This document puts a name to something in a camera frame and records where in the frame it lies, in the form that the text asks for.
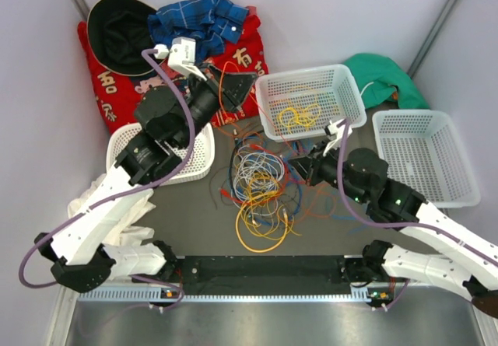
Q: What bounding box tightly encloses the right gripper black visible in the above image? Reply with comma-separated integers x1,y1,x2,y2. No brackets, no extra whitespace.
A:
289,138,368,204

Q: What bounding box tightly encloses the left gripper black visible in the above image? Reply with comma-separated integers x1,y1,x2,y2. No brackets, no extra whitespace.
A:
173,61,257,150

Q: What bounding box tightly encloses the orange thin cable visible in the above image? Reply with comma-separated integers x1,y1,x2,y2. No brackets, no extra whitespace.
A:
216,61,296,156
240,81,343,222

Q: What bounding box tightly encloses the bright yellow thin cable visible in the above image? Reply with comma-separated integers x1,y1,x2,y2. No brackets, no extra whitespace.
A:
277,101,322,131

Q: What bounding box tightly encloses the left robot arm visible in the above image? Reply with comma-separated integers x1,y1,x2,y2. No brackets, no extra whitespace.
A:
36,65,258,293

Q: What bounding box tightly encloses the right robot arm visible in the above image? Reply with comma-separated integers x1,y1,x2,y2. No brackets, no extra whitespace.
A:
289,142,497,317

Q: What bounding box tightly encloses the white rectangular basket, middle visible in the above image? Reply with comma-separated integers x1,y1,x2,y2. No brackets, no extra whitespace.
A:
255,65,366,142

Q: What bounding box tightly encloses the white rectangular basket, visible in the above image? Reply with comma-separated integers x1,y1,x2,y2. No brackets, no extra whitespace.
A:
372,110,481,208
255,65,366,142

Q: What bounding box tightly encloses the blue plaid shirt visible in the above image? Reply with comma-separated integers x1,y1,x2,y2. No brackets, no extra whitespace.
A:
147,0,249,64

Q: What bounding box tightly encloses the white oval perforated basket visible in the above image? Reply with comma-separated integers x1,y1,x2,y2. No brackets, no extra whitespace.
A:
106,123,215,186

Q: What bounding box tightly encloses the green cloth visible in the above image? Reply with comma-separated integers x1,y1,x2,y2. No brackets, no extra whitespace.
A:
343,53,430,110

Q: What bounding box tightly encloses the red printed cloth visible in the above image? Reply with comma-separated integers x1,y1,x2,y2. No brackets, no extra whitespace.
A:
77,6,268,133

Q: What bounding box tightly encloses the white rectangular basket, right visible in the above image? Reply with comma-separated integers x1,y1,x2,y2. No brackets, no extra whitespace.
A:
372,110,481,208

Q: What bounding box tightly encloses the black hat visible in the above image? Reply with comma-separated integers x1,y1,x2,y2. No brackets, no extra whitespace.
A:
86,0,156,77

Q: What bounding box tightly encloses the white cloth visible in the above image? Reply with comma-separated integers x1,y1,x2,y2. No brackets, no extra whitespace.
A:
67,174,156,246

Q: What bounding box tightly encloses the dark blue cable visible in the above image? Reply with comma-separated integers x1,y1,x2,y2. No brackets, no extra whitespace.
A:
229,138,312,226

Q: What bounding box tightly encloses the white thin cable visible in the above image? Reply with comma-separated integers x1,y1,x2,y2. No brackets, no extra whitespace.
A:
233,143,287,207

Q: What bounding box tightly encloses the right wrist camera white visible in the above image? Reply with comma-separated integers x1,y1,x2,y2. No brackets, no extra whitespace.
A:
324,118,352,156

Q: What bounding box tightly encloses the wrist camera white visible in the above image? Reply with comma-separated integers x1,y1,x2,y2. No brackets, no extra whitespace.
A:
153,37,207,81
324,118,352,156

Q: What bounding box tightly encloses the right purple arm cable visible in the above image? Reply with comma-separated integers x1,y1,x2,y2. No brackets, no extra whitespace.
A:
336,118,498,312

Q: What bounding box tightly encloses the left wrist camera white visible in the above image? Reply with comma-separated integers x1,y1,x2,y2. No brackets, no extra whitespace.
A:
153,37,207,81

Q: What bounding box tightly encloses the light blue loose cable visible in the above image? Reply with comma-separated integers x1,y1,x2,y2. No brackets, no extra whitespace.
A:
330,194,373,235

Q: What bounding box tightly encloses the yellow thin tangled cable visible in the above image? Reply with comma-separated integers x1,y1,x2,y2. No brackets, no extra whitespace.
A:
239,173,308,238

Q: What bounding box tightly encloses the black cable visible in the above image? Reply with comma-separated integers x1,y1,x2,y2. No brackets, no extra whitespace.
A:
209,128,242,211

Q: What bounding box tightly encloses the thick amber yellow cable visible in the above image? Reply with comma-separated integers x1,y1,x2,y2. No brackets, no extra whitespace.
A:
236,194,300,253

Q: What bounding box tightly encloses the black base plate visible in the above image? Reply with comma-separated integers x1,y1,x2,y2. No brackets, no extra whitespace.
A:
168,255,352,295

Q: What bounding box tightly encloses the grey corner post right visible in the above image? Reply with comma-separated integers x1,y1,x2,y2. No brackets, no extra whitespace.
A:
407,0,461,79

